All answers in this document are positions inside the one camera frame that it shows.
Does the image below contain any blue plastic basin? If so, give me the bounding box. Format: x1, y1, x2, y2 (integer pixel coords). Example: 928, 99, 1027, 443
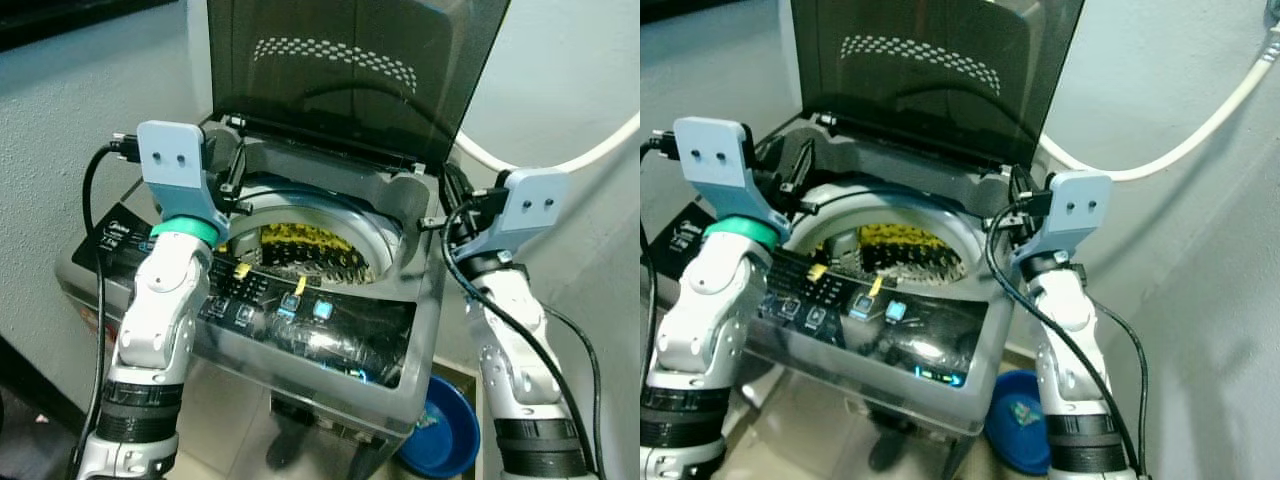
984, 369, 1053, 477
395, 375, 482, 480

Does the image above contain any grey top-load washing machine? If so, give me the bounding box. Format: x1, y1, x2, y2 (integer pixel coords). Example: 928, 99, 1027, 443
55, 110, 453, 473
648, 110, 1023, 473

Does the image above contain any yellow and black patterned garment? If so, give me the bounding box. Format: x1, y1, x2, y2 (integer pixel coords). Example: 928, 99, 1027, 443
258, 221, 368, 289
822, 221, 968, 289

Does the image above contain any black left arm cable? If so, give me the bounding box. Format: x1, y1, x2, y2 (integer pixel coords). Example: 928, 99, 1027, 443
640, 133, 681, 386
68, 133, 143, 477

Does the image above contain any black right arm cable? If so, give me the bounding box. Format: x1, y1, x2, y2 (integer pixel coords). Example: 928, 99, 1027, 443
984, 188, 1151, 477
438, 188, 603, 477

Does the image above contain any white water hose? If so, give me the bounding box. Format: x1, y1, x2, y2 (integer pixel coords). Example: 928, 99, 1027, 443
1038, 30, 1280, 183
454, 110, 641, 177

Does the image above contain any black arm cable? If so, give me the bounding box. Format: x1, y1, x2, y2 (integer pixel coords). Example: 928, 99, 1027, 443
984, 188, 1151, 477
640, 133, 681, 386
68, 133, 143, 477
438, 188, 603, 477

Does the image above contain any dark tinted washer lid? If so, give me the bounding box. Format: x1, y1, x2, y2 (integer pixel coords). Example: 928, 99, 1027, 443
790, 0, 1087, 169
205, 0, 512, 173

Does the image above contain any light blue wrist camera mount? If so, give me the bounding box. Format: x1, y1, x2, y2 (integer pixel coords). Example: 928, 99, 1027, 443
135, 120, 232, 228
673, 117, 793, 239
1012, 170, 1114, 263
462, 167, 572, 263

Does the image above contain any dark window frame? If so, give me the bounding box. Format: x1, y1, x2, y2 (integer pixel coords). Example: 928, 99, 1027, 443
640, 0, 783, 27
0, 0, 183, 53

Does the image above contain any light blue right wrist camera mount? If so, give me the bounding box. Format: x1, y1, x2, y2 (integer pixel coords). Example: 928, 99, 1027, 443
1012, 170, 1114, 263
462, 167, 572, 263

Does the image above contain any white wall hose fitting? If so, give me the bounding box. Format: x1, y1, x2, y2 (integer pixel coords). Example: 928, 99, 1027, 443
1256, 0, 1280, 65

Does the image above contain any light blue left wrist camera mount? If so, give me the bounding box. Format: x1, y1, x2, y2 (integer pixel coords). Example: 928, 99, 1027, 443
135, 120, 232, 228
673, 117, 793, 239

